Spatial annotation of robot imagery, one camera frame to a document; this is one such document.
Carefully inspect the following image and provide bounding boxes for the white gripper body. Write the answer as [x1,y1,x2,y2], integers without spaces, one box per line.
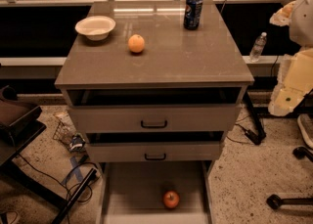
[281,48,313,96]

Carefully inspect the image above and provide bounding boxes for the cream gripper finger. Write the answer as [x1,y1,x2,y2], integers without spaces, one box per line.
[269,1,295,26]
[268,85,304,116]

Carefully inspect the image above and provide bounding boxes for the red apple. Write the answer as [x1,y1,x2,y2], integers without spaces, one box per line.
[162,191,180,209]

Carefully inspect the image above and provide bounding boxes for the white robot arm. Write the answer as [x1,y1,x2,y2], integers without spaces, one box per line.
[268,0,313,116]

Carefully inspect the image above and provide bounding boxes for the top grey drawer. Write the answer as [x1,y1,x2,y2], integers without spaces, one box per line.
[69,87,241,133]

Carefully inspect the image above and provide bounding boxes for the grey drawer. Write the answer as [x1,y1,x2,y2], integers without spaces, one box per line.
[69,87,241,133]
[96,161,215,224]
[86,131,224,162]

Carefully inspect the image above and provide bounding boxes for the grey drawer cabinet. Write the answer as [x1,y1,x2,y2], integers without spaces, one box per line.
[54,0,255,224]

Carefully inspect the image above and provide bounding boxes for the bottom grey drawer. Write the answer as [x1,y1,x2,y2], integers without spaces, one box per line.
[96,161,215,224]

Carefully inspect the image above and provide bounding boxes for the middle grey drawer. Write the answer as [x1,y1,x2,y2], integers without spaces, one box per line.
[86,131,224,162]

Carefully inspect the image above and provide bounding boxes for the white sneaker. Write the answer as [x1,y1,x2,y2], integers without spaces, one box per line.
[297,113,313,150]

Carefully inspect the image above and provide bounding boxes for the clear plastic water bottle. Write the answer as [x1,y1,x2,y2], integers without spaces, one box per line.
[248,32,267,63]

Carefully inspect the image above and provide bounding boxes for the black power adapter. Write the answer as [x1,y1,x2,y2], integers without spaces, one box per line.
[244,129,261,145]

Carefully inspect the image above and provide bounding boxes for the blue pepsi can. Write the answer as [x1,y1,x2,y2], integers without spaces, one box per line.
[184,0,202,30]

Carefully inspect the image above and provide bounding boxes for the black chair caster base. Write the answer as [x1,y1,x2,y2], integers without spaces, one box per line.
[265,146,313,210]

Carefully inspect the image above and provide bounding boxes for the orange fruit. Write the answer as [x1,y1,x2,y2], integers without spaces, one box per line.
[128,34,145,53]

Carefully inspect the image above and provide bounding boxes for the white paper bowl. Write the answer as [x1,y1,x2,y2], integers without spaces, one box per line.
[75,16,115,41]

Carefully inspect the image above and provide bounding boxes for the black table leg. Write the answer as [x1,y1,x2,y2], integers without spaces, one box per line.
[51,168,97,224]

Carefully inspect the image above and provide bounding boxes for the dark office chair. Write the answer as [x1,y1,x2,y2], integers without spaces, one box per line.
[0,86,46,166]

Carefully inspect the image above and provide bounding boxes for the black floor cables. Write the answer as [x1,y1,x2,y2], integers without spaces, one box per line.
[16,153,99,204]

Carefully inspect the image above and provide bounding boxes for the small wire basket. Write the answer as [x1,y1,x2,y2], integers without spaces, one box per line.
[53,121,76,146]

